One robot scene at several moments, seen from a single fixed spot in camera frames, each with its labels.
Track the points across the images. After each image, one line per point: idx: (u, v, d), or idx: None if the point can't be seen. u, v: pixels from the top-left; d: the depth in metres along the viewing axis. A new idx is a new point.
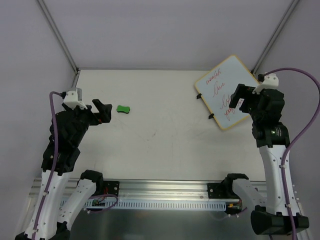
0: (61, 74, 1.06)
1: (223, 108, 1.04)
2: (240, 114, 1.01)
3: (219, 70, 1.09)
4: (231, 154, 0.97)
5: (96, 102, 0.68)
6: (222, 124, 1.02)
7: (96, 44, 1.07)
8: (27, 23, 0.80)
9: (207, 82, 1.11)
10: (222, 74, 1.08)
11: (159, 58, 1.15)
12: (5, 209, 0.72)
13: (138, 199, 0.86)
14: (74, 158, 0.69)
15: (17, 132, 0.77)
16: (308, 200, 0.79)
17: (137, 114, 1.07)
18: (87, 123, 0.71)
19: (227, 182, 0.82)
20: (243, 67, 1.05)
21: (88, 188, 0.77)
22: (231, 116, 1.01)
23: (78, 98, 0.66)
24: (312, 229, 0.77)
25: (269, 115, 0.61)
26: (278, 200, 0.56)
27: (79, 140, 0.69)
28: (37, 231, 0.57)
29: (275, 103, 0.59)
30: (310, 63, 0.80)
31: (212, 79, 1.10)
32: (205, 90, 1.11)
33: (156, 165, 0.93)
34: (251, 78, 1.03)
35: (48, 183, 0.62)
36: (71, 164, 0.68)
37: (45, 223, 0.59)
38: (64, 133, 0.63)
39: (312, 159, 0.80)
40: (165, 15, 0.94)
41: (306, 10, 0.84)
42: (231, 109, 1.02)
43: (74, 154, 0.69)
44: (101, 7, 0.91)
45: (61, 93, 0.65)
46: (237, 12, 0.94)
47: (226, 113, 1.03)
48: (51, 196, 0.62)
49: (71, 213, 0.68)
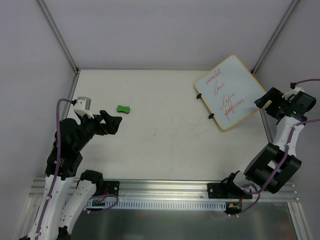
0: (61, 75, 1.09)
1: (223, 108, 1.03)
2: (240, 113, 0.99)
3: (219, 70, 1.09)
4: (233, 154, 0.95)
5: (102, 113, 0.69)
6: (222, 124, 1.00)
7: (95, 44, 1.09)
8: (28, 21, 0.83)
9: (207, 82, 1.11)
10: (222, 74, 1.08)
11: (158, 58, 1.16)
12: (5, 209, 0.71)
13: (138, 199, 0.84)
14: (77, 163, 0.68)
15: (17, 130, 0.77)
16: (309, 200, 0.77)
17: (137, 115, 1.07)
18: (93, 132, 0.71)
19: (230, 177, 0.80)
20: (243, 67, 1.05)
21: (88, 190, 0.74)
22: (231, 116, 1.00)
23: (85, 107, 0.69)
24: (312, 230, 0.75)
25: (298, 105, 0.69)
26: (279, 141, 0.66)
27: (83, 147, 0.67)
28: (39, 234, 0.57)
29: (306, 96, 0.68)
30: (312, 60, 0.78)
31: (212, 79, 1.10)
32: (205, 91, 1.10)
33: (156, 165, 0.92)
34: (251, 78, 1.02)
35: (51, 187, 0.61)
36: (75, 170, 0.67)
37: (48, 227, 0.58)
38: (68, 139, 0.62)
39: (310, 157, 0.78)
40: (162, 14, 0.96)
41: (306, 9, 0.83)
42: (231, 109, 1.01)
43: (77, 160, 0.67)
44: (100, 7, 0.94)
45: (71, 101, 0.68)
46: (236, 12, 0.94)
47: (226, 113, 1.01)
48: (55, 200, 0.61)
49: (71, 217, 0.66)
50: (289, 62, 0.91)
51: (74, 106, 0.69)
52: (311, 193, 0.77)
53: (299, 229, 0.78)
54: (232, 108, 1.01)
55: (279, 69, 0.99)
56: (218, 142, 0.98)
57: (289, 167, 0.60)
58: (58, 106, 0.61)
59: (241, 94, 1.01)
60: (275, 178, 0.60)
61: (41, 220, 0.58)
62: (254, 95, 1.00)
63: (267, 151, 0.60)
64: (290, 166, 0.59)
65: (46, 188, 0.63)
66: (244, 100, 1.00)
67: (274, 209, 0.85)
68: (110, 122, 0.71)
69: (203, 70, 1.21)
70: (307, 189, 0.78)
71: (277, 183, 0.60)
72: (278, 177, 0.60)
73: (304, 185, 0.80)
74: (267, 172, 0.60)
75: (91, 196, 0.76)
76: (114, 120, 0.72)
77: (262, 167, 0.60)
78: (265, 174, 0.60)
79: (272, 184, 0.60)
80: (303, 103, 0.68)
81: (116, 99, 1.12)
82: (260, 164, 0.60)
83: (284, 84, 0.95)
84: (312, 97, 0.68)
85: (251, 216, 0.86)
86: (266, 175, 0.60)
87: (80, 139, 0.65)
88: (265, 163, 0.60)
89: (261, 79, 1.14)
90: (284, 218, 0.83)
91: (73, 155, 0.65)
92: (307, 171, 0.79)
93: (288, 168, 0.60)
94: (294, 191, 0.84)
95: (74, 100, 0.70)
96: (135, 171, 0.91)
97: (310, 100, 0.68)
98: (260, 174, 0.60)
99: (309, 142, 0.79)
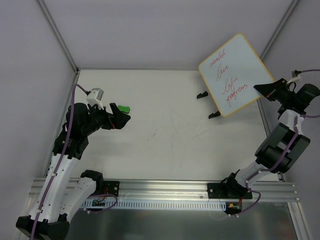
0: (61, 74, 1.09)
1: (226, 93, 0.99)
2: (243, 99, 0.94)
3: (224, 51, 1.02)
4: (234, 153, 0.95)
5: (112, 106, 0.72)
6: (223, 110, 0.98)
7: (95, 44, 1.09)
8: (27, 21, 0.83)
9: (211, 64, 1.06)
10: (227, 55, 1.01)
11: (158, 58, 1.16)
12: (4, 210, 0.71)
13: (138, 199, 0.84)
14: (84, 146, 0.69)
15: (17, 130, 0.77)
16: (309, 200, 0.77)
17: (137, 115, 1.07)
18: (101, 124, 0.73)
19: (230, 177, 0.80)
20: (249, 47, 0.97)
21: (89, 185, 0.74)
22: (232, 102, 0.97)
23: (97, 97, 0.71)
24: (312, 231, 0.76)
25: (299, 101, 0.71)
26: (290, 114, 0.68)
27: (91, 132, 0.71)
28: (41, 212, 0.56)
29: (307, 92, 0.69)
30: (312, 60, 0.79)
31: (216, 61, 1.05)
32: (208, 73, 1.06)
33: (157, 165, 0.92)
34: (257, 61, 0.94)
35: (57, 163, 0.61)
36: (81, 152, 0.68)
37: (50, 204, 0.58)
38: (78, 120, 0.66)
39: (310, 158, 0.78)
40: (162, 14, 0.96)
41: (307, 10, 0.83)
42: (233, 94, 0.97)
43: (84, 143, 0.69)
44: (101, 7, 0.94)
45: (85, 91, 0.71)
46: (236, 12, 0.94)
47: (227, 99, 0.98)
48: (59, 178, 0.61)
49: (71, 206, 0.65)
50: (289, 62, 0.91)
51: (87, 96, 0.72)
52: (310, 193, 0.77)
53: (299, 229, 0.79)
54: (235, 94, 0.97)
55: (279, 69, 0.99)
56: (218, 141, 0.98)
57: (297, 147, 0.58)
58: (74, 88, 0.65)
59: (244, 78, 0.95)
60: (285, 158, 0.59)
61: (45, 196, 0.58)
62: (258, 80, 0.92)
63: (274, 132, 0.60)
64: (298, 145, 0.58)
65: (51, 166, 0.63)
66: (248, 85, 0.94)
67: (274, 209, 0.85)
68: (118, 116, 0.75)
69: None
70: (307, 189, 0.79)
71: (288, 162, 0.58)
72: (289, 155, 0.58)
73: (304, 185, 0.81)
74: (276, 153, 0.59)
75: (88, 194, 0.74)
76: (122, 116, 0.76)
77: (272, 147, 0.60)
78: (275, 155, 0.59)
79: (282, 163, 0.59)
80: (304, 99, 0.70)
81: (116, 99, 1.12)
82: (268, 145, 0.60)
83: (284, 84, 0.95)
84: (314, 93, 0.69)
85: (252, 216, 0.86)
86: (275, 155, 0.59)
87: (87, 123, 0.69)
88: (273, 144, 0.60)
89: None
90: (284, 218, 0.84)
91: (80, 136, 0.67)
92: (307, 170, 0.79)
93: (297, 147, 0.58)
94: (294, 192, 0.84)
95: (89, 91, 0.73)
96: (135, 171, 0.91)
97: (313, 90, 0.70)
98: (269, 155, 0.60)
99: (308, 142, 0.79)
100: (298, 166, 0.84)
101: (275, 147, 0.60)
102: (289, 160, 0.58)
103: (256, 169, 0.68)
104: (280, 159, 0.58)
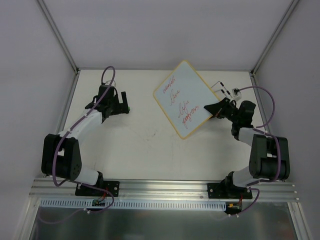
0: (61, 75, 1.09)
1: (181, 117, 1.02)
2: (197, 120, 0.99)
3: (174, 77, 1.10)
4: (234, 153, 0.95)
5: (124, 93, 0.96)
6: (182, 133, 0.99)
7: (95, 43, 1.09)
8: (27, 20, 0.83)
9: (164, 90, 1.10)
10: (177, 81, 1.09)
11: (158, 58, 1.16)
12: (4, 210, 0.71)
13: (138, 199, 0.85)
14: (107, 113, 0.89)
15: (17, 131, 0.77)
16: (309, 200, 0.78)
17: (137, 115, 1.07)
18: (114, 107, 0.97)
19: (227, 181, 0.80)
20: (193, 71, 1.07)
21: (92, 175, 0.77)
22: (189, 124, 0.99)
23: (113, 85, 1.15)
24: (312, 230, 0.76)
25: (243, 118, 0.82)
26: (245, 129, 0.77)
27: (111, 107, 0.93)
28: (70, 132, 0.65)
29: (246, 111, 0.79)
30: (313, 61, 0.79)
31: (168, 87, 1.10)
32: (163, 99, 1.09)
33: (156, 165, 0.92)
34: (203, 84, 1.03)
35: (89, 110, 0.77)
36: (104, 116, 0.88)
37: (78, 131, 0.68)
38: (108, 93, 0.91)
39: (310, 158, 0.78)
40: (163, 15, 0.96)
41: (307, 10, 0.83)
42: (188, 116, 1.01)
43: (108, 111, 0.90)
44: (101, 7, 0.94)
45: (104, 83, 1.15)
46: (235, 13, 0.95)
47: (183, 122, 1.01)
48: (88, 120, 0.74)
49: None
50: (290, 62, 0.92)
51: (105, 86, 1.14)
52: (310, 193, 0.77)
53: (299, 229, 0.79)
54: (189, 116, 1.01)
55: (278, 69, 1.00)
56: (217, 141, 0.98)
57: (284, 149, 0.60)
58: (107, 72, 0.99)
59: (195, 101, 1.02)
60: (282, 167, 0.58)
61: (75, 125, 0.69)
62: (207, 101, 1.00)
63: (256, 144, 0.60)
64: (283, 145, 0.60)
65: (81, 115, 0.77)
66: (199, 106, 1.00)
67: (275, 210, 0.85)
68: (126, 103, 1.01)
69: (205, 69, 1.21)
70: (307, 189, 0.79)
71: (286, 169, 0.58)
72: (283, 162, 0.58)
73: (303, 185, 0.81)
74: (272, 163, 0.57)
75: (88, 184, 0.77)
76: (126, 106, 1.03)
77: (265, 160, 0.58)
78: (272, 166, 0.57)
79: (281, 172, 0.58)
80: (248, 116, 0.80)
81: None
82: (261, 159, 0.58)
83: (283, 84, 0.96)
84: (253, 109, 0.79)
85: (252, 216, 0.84)
86: (273, 165, 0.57)
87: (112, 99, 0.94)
88: (263, 158, 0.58)
89: (262, 78, 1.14)
90: (284, 218, 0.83)
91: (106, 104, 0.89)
92: (307, 170, 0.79)
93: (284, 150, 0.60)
94: (294, 191, 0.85)
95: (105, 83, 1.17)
96: (136, 171, 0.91)
97: (252, 104, 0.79)
98: (268, 169, 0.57)
99: (308, 142, 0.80)
100: (297, 166, 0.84)
101: (266, 158, 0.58)
102: (286, 167, 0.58)
103: (255, 180, 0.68)
104: (279, 168, 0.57)
